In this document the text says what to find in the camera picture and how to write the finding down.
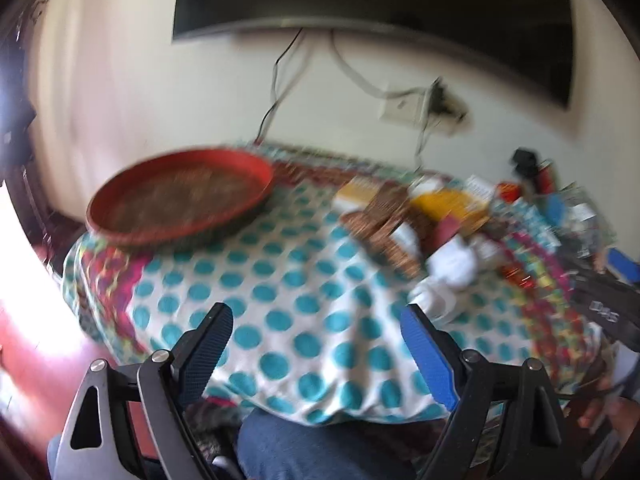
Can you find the white wall socket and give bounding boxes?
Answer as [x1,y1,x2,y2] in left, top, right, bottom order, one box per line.
[380,92,427,126]

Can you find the polka dot cloth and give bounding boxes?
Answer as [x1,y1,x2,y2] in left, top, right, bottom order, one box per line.
[62,142,616,426]

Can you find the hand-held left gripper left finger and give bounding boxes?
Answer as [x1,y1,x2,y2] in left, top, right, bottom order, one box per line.
[52,302,236,480]

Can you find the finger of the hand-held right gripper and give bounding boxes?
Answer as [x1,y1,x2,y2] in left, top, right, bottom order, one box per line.
[565,260,640,353]
[606,246,640,282]

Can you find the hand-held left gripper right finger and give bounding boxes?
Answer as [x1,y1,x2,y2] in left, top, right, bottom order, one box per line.
[400,304,566,480]

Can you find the plaid cloth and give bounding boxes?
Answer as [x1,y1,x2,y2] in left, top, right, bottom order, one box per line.
[189,397,241,466]

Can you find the orange packet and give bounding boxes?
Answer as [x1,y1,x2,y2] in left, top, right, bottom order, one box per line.
[412,187,491,226]

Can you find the white cloth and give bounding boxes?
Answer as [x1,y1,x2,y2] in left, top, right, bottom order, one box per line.
[427,237,481,286]

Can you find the pink card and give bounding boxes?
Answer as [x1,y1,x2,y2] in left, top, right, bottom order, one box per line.
[434,215,464,247]

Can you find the black television cable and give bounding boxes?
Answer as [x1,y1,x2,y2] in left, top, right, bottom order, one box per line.
[252,29,305,143]

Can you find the red round tray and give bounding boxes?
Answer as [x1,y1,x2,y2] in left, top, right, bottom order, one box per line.
[85,146,275,253]

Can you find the brown patterned pouch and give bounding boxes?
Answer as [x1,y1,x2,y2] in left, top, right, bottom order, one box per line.
[340,185,426,281]

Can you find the black charger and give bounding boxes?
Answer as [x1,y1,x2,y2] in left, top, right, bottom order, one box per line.
[509,147,540,177]

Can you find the white cable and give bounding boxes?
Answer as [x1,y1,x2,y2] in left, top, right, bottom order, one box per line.
[330,30,436,106]

